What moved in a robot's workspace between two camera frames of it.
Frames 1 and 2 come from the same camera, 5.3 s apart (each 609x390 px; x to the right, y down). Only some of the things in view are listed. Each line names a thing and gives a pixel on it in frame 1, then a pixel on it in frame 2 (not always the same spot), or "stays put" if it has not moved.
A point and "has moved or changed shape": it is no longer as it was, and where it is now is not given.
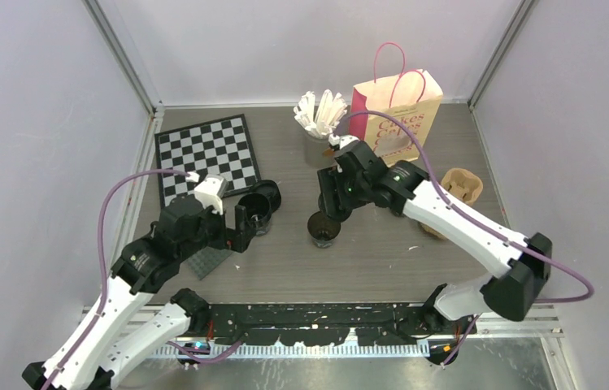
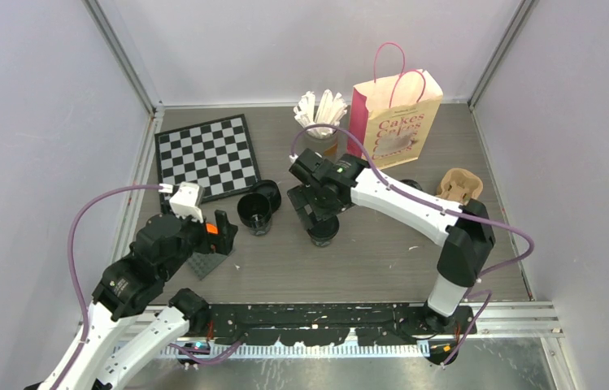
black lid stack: x=271 y=189 stays put
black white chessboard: x=220 y=147 stays put
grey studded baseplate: x=206 y=259 stays put
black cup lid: x=338 y=211 has moved or changed shape
